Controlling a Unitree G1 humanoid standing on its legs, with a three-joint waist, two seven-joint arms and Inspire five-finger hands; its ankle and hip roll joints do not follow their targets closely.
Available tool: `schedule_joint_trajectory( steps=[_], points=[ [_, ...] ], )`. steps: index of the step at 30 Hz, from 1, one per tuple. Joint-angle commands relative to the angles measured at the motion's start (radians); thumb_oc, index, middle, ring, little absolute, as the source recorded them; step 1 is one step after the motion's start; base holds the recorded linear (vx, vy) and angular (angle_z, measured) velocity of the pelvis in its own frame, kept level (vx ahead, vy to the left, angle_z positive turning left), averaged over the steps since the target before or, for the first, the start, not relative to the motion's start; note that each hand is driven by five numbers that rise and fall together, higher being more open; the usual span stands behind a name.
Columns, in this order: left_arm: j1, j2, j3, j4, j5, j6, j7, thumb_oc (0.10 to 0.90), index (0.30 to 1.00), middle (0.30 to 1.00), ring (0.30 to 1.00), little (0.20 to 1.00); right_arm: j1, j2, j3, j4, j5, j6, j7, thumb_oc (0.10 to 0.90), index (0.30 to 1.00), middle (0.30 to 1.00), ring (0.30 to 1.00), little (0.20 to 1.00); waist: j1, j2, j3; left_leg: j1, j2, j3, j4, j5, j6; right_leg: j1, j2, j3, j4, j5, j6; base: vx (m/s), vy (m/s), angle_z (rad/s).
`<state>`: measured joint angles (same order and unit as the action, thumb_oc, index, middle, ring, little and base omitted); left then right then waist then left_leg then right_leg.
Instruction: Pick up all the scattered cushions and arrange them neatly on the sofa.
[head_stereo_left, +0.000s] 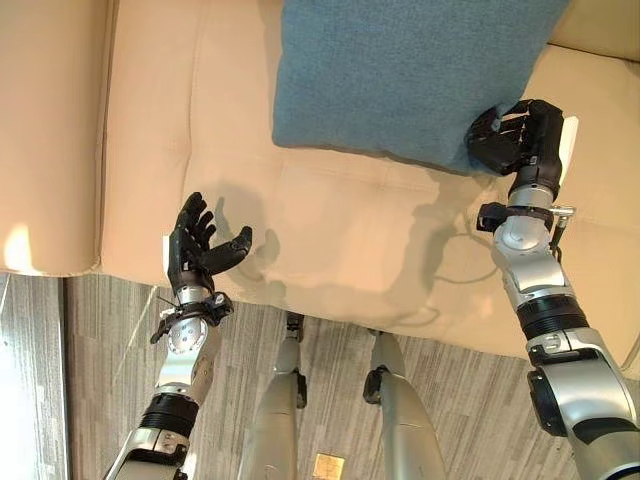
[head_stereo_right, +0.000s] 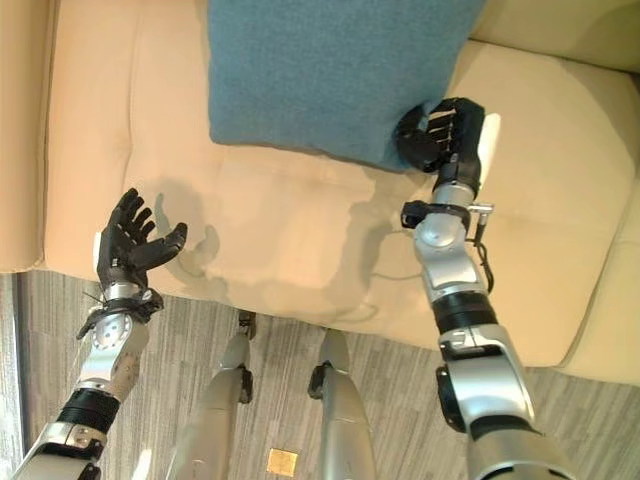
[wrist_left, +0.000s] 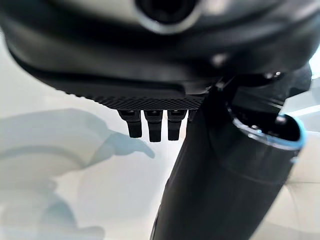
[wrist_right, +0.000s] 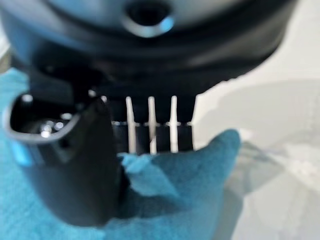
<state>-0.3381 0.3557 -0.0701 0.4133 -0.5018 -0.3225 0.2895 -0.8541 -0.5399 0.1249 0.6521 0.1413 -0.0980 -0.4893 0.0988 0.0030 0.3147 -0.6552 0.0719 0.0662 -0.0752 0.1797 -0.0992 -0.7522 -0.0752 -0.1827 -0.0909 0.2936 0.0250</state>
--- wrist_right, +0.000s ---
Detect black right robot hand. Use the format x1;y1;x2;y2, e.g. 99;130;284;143
0;0;298;228

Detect teal blue cushion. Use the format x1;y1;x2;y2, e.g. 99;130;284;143
0;68;241;240

